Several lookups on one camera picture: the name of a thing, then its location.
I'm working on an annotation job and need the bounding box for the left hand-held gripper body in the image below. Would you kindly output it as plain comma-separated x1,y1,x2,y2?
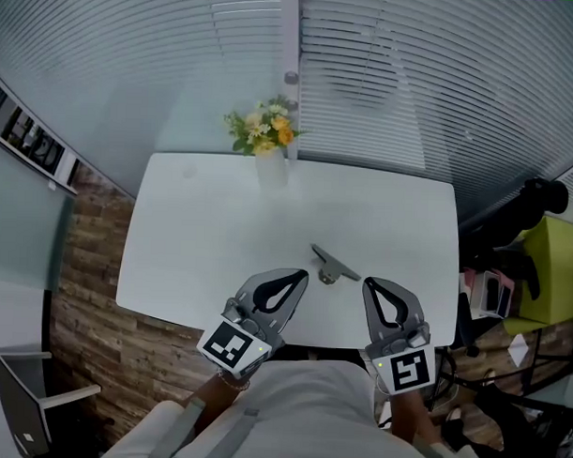
195,296,288,382

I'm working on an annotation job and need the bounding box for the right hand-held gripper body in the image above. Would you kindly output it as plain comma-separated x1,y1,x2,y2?
363,319,439,399

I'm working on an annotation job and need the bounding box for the grey metal object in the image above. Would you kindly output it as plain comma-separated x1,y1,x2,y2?
308,243,364,288

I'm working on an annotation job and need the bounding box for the person's right forearm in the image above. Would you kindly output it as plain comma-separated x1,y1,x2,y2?
387,388,445,450

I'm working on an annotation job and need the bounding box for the person's left forearm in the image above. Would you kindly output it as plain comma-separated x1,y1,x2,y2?
180,367,252,440

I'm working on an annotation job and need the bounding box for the white box with phones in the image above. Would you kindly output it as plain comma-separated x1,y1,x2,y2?
476,268,517,321

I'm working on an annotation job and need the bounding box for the person's white shirt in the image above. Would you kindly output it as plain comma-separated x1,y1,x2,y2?
98,351,495,458

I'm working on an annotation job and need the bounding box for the white vase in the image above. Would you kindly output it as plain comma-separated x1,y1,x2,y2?
253,145,292,191

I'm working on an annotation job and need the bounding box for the white paper sheet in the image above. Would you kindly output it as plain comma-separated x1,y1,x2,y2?
505,330,532,370

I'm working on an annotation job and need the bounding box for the black bag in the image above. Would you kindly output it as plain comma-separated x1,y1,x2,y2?
456,174,572,302

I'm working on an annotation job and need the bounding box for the glass side table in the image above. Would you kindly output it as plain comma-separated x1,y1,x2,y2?
521,365,573,416

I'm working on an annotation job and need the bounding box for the yellow and white flower bouquet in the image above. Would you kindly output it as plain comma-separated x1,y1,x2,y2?
221,93,311,160

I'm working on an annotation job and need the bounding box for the lime green chair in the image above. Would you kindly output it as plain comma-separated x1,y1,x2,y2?
502,213,573,339

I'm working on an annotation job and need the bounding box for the wide window blind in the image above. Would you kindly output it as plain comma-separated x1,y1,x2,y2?
0,0,295,206

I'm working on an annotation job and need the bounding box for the beaded bracelet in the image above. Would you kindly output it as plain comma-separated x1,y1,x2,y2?
215,367,252,393

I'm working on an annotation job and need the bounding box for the grey shoulder strap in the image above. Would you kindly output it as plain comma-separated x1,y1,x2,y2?
150,395,205,458

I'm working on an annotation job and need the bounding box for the window blind with cord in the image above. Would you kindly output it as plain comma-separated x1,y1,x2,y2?
292,0,573,225

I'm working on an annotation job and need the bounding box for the white window post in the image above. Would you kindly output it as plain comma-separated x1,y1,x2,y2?
275,0,305,161

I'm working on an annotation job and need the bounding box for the long framed wall picture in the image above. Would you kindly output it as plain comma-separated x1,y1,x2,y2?
0,74,85,197

